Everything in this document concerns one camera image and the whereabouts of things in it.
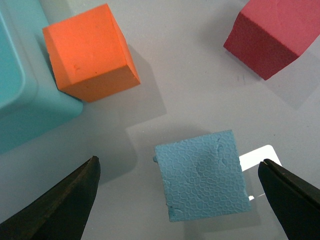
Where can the light blue foam cube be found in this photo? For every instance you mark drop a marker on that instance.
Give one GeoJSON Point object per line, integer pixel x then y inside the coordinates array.
{"type": "Point", "coordinates": [202, 177]}

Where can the cyan plastic bin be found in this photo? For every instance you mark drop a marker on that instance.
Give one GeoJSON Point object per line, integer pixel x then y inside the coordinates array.
{"type": "Point", "coordinates": [30, 102]}

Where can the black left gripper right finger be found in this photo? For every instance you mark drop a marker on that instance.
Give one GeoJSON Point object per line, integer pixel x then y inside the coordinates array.
{"type": "Point", "coordinates": [294, 201]}

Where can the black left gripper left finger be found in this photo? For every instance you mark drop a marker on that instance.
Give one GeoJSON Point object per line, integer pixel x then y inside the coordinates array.
{"type": "Point", "coordinates": [62, 212]}

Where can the orange foam cube near bin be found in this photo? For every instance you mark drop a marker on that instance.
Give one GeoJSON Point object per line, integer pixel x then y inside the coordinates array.
{"type": "Point", "coordinates": [89, 55]}

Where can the red foam cube near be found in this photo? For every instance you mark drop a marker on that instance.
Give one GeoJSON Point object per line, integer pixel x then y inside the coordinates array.
{"type": "Point", "coordinates": [268, 35]}

